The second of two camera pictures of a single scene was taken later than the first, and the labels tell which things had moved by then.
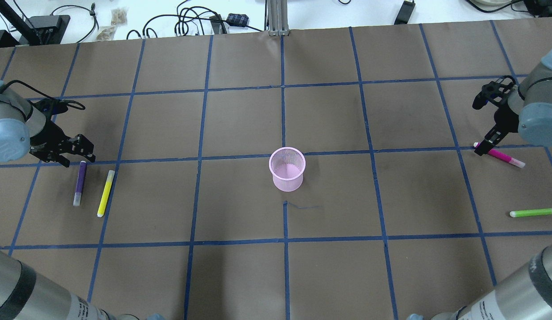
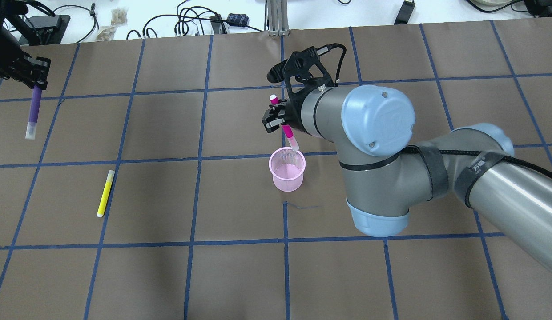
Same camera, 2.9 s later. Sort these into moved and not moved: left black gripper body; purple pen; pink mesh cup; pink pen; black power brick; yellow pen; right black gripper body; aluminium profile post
Moved: purple pen; pink pen; left black gripper body; right black gripper body
Not moved: pink mesh cup; yellow pen; aluminium profile post; black power brick
